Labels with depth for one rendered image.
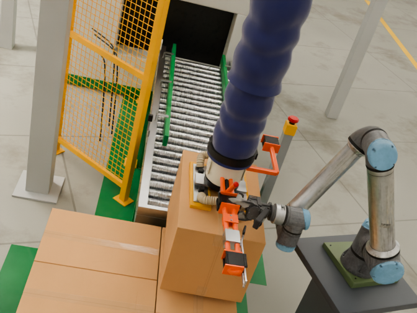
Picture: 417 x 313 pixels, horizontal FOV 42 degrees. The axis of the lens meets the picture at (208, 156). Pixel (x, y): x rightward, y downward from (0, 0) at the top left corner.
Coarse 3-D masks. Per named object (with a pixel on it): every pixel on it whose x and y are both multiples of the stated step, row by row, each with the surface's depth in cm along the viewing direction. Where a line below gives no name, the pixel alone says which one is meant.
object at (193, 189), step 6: (192, 162) 274; (192, 168) 270; (198, 168) 270; (204, 168) 271; (192, 174) 266; (192, 180) 262; (192, 186) 258; (198, 186) 258; (204, 186) 260; (192, 192) 255; (198, 192) 255; (204, 192) 256; (192, 198) 251; (192, 204) 248; (198, 204) 248; (204, 204) 250; (210, 210) 249
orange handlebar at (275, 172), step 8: (272, 152) 277; (272, 160) 272; (248, 168) 261; (256, 168) 262; (264, 168) 264; (224, 184) 245; (232, 192) 242; (224, 208) 232; (224, 216) 227; (232, 216) 228; (224, 224) 224; (232, 224) 228; (232, 272) 203; (240, 272) 204
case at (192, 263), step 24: (216, 192) 262; (168, 216) 290; (192, 216) 244; (216, 216) 248; (168, 240) 263; (192, 240) 240; (216, 240) 240; (264, 240) 242; (168, 264) 248; (192, 264) 248; (216, 264) 248; (168, 288) 257; (192, 288) 257; (216, 288) 257; (240, 288) 257
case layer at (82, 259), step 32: (64, 224) 285; (96, 224) 291; (128, 224) 297; (64, 256) 267; (96, 256) 272; (128, 256) 277; (160, 256) 283; (32, 288) 247; (64, 288) 251; (96, 288) 256; (128, 288) 260
